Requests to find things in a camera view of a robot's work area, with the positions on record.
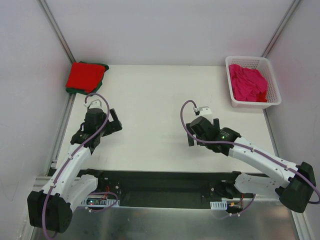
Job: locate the pink t shirt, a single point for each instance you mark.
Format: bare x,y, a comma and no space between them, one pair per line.
246,83

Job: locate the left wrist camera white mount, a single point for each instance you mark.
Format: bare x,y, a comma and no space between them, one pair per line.
95,104

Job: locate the folded green t shirt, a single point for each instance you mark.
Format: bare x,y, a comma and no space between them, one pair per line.
102,80

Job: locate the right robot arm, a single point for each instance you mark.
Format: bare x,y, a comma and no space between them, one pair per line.
293,184

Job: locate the red t shirt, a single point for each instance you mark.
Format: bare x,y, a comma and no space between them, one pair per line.
85,76

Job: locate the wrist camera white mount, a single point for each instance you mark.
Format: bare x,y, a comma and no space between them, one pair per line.
95,104
202,111

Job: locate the white slotted cable duct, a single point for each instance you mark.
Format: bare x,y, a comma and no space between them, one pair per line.
96,202
219,205

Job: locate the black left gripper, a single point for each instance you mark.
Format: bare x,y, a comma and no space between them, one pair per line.
110,123

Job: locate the right white slotted cable duct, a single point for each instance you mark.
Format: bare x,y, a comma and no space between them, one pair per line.
219,205

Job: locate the left white slotted cable duct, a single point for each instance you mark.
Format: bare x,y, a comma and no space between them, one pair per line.
96,202

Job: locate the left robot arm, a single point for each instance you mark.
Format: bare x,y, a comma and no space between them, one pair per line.
52,207

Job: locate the white plastic laundry basket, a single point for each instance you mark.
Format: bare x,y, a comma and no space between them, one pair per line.
264,66

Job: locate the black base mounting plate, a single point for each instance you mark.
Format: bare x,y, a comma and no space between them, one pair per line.
178,190

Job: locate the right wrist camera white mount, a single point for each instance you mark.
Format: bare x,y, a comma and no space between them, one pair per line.
202,111

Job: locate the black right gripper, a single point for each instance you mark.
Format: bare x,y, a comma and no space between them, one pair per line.
191,136

